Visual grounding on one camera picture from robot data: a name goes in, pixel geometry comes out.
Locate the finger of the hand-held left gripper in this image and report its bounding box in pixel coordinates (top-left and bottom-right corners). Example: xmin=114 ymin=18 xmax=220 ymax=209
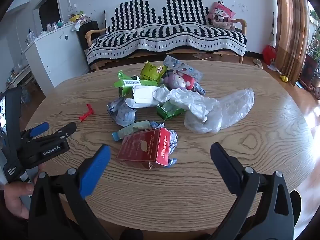
xmin=32 ymin=122 xmax=77 ymax=147
xmin=21 ymin=122 xmax=50 ymax=138

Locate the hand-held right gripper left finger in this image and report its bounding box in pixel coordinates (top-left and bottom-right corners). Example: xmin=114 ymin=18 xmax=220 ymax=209
xmin=28 ymin=144 xmax=112 ymax=240

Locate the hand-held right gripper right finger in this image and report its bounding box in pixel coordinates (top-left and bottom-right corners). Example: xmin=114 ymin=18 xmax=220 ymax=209
xmin=210 ymin=142 xmax=295 ymax=240

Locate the red cardboard box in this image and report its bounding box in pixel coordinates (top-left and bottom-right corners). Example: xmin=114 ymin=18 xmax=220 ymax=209
xmin=116 ymin=127 xmax=172 ymax=170

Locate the clear plastic bag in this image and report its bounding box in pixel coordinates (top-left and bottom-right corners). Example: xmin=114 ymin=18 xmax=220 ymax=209
xmin=184 ymin=88 xmax=255 ymax=133

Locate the person's left hand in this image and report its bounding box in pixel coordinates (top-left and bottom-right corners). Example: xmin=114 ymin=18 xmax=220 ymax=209
xmin=4 ymin=164 xmax=46 ymax=220

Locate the red ribbon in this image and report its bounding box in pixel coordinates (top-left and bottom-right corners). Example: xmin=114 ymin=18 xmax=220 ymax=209
xmin=79 ymin=103 xmax=95 ymax=121

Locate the pale green crumpled wrapper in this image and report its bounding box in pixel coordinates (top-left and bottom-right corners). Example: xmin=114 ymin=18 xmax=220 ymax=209
xmin=112 ymin=120 xmax=152 ymax=142

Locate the small white table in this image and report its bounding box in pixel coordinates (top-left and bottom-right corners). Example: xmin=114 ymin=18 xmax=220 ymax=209
xmin=6 ymin=65 xmax=33 ymax=90

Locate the crumpled blue foil wrapper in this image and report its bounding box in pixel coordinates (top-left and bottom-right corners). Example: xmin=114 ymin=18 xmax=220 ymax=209
xmin=149 ymin=121 xmax=179 ymax=168

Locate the grey-blue crumpled wrapper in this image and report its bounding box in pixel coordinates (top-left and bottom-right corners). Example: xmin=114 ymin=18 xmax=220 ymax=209
xmin=107 ymin=97 xmax=137 ymax=127

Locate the white cabinet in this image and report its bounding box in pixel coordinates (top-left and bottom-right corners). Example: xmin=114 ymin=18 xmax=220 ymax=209
xmin=24 ymin=22 xmax=90 ymax=97

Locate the white crumpled plastic bag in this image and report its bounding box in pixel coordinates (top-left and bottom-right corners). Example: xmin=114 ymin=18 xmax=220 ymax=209
xmin=152 ymin=86 xmax=220 ymax=122

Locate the small green cardboard box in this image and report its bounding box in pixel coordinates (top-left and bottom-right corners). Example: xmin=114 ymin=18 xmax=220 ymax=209
xmin=156 ymin=101 xmax=187 ymax=121

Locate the white printed wrapper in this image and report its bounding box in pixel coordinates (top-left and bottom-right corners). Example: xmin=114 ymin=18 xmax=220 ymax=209
xmin=194 ymin=81 xmax=207 ymax=96

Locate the white cardboard box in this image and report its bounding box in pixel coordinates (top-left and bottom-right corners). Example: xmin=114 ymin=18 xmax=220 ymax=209
xmin=125 ymin=85 xmax=160 ymax=109

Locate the long green cardboard box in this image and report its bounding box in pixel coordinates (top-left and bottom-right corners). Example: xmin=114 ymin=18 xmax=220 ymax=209
xmin=114 ymin=71 xmax=159 ymax=98

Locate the purple and red plastic toy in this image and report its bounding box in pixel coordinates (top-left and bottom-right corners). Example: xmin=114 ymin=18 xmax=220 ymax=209
xmin=160 ymin=70 xmax=197 ymax=91

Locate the wooden sofa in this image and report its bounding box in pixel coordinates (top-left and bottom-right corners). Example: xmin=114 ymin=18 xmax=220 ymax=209
xmin=85 ymin=19 xmax=248 ymax=72

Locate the yellow-green snack packet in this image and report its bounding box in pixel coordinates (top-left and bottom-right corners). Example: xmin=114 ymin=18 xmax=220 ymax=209
xmin=139 ymin=61 xmax=168 ymax=82

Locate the black speaker cabinet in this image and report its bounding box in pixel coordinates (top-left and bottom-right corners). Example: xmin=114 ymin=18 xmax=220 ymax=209
xmin=76 ymin=20 xmax=100 ymax=52

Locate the flat cardboard piece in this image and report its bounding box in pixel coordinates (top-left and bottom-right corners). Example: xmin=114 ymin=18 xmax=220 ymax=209
xmin=192 ymin=52 xmax=213 ymax=60

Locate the blue and white blister card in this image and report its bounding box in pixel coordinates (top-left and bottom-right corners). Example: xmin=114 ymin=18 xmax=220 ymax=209
xmin=163 ymin=55 xmax=203 ymax=80

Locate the red bag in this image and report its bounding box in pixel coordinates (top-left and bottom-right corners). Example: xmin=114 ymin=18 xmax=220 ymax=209
xmin=262 ymin=44 xmax=277 ymax=65

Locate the potted plant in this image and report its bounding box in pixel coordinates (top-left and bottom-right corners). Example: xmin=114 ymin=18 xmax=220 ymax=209
xmin=297 ymin=10 xmax=320 ymax=88

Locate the black and white striped blanket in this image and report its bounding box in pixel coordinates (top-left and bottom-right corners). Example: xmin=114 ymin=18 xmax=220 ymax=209
xmin=86 ymin=0 xmax=247 ymax=65

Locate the brown plush toy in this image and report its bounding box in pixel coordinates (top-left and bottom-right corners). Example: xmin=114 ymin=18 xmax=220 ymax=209
xmin=212 ymin=20 xmax=237 ymax=32

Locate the brown striped curtain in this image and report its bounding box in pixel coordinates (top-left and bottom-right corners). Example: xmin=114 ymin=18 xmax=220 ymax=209
xmin=274 ymin=0 xmax=312 ymax=85

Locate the pink cartoon cushion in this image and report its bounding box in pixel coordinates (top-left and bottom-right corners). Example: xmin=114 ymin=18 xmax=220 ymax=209
xmin=206 ymin=2 xmax=237 ymax=22

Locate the hanging wall ornament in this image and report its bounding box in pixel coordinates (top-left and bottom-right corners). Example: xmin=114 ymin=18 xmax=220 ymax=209
xmin=271 ymin=12 xmax=276 ymax=43

